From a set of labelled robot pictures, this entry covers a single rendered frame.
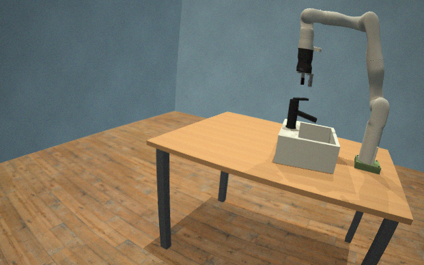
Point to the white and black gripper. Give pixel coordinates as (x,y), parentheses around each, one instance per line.
(305,55)

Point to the black mixer tap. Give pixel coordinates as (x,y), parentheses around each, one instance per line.
(293,112)

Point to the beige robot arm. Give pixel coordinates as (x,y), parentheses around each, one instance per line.
(375,69)

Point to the white square sink basin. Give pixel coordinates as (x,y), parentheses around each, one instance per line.
(318,150)

